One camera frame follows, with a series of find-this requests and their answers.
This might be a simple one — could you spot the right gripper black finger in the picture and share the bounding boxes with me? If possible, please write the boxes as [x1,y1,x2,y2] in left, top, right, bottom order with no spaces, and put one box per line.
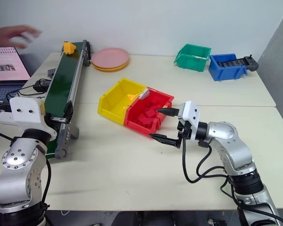
[156,107,180,117]
[148,133,182,148]

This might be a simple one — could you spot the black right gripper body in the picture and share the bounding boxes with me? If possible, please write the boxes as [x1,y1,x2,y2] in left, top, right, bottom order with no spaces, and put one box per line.
[176,116,191,142]

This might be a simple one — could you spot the person's bare hand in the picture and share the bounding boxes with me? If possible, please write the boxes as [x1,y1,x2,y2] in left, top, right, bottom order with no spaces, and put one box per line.
[0,24,43,49]

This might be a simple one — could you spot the red block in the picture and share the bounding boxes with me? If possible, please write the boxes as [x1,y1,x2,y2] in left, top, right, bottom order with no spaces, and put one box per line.
[134,116,154,129]
[143,106,158,118]

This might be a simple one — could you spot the white label card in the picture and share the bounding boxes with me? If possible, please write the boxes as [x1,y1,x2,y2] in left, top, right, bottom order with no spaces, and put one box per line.
[139,88,150,100]

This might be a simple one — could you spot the black power adapter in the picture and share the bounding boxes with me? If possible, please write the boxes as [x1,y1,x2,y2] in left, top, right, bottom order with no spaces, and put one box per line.
[33,79,51,93]

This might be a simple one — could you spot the red storage bin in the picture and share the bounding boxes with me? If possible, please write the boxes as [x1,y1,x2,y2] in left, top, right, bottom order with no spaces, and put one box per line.
[124,87,175,137]

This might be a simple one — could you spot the yellow storage bin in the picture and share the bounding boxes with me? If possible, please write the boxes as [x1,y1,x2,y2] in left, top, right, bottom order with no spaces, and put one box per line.
[98,78,147,126]

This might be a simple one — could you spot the green storage bin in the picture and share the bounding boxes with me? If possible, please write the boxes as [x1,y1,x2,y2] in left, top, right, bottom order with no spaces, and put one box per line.
[174,43,212,72]

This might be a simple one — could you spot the blue storage bin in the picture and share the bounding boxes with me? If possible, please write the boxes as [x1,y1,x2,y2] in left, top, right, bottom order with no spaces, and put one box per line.
[208,54,248,82]

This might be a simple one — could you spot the yellow plate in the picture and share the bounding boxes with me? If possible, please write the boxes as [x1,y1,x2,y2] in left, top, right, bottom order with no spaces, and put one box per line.
[92,60,130,73]

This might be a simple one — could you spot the open laptop with pink screen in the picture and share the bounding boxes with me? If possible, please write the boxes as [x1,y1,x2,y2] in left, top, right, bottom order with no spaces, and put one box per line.
[0,46,32,116]

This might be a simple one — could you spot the pink plate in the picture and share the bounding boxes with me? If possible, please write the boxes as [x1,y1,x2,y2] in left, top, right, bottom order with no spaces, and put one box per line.
[91,48,130,70]

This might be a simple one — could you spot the black handheld controller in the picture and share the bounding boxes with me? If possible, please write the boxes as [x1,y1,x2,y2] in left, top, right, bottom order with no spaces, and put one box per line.
[216,54,260,72]

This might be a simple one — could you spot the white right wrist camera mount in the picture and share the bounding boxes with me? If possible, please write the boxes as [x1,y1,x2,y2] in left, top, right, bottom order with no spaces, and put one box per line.
[178,100,201,140]

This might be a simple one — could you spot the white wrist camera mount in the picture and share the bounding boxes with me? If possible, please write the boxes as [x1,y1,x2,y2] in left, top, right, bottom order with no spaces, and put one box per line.
[178,100,201,140]
[0,96,58,142]

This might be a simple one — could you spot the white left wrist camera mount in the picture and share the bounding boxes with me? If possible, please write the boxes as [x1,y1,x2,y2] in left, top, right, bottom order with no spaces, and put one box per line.
[0,96,58,142]

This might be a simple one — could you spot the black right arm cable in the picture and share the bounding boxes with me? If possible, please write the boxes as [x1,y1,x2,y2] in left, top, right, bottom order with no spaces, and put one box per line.
[182,138,241,210]

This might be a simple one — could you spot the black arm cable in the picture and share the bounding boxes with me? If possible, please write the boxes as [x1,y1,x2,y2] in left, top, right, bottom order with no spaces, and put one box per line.
[39,157,52,212]
[182,138,241,210]

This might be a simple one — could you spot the green conveyor belt silver frame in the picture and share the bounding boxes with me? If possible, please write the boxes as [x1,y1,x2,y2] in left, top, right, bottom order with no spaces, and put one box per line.
[43,40,92,160]

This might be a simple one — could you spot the black adapter cable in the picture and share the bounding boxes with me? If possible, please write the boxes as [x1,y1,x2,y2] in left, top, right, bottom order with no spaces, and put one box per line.
[0,85,48,113]

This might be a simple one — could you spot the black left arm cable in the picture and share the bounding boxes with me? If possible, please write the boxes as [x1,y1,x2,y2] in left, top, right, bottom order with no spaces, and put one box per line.
[39,157,52,212]

